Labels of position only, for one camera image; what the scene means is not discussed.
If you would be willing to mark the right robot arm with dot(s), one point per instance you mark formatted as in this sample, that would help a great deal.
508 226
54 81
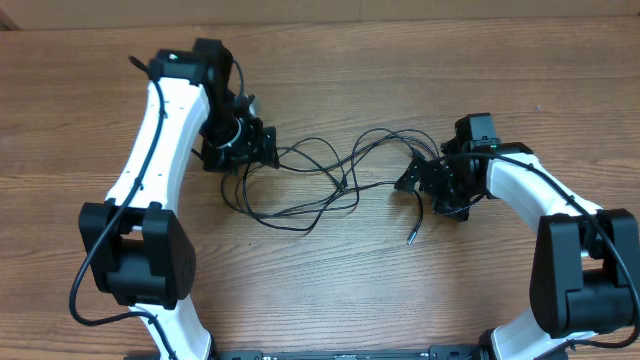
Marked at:
584 287

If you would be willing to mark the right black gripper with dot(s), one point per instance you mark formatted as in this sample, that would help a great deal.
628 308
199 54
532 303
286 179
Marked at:
431 176

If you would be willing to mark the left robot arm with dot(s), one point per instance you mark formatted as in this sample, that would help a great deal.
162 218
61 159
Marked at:
136 248

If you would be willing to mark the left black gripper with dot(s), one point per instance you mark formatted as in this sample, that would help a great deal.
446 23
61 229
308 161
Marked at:
256 146

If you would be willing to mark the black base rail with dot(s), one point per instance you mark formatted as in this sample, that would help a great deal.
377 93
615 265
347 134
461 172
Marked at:
345 354

